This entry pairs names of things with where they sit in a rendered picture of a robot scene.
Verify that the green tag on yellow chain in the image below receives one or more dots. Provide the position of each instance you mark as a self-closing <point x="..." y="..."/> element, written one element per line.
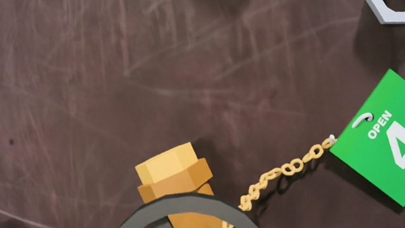
<point x="374" y="148"/>

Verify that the white hex nut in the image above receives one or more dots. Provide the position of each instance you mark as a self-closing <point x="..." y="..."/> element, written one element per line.
<point x="384" y="14"/>

